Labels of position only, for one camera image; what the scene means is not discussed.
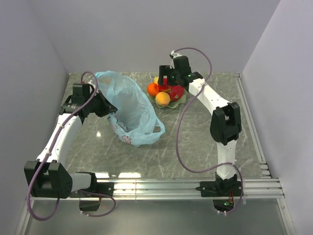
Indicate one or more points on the light blue plastic bag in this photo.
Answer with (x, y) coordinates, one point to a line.
(135, 121)

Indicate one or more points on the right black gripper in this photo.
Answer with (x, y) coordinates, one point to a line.
(166, 70)

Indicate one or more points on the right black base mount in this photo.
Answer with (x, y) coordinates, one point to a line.
(227, 194)

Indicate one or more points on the aluminium right side rail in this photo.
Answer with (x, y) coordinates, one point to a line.
(261, 158)

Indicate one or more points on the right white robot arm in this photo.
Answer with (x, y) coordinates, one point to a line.
(225, 124)

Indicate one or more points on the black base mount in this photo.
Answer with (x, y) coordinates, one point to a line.
(227, 194)
(91, 198)

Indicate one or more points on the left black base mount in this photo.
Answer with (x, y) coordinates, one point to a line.
(91, 198)

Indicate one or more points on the red fake apple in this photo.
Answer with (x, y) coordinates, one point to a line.
(168, 82)

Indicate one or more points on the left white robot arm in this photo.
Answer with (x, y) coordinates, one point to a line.
(46, 176)

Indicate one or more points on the orange fake tangerine front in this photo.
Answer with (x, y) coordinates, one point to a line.
(153, 89)

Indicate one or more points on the yellow-orange fake peach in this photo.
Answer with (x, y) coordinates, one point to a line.
(162, 99)

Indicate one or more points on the green leaf-shaped plate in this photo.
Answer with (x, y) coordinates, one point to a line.
(172, 104)

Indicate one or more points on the red fake dragon fruit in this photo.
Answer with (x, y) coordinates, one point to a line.
(175, 92)

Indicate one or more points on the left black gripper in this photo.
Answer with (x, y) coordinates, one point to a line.
(107, 107)

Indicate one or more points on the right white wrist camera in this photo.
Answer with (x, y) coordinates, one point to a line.
(173, 55)

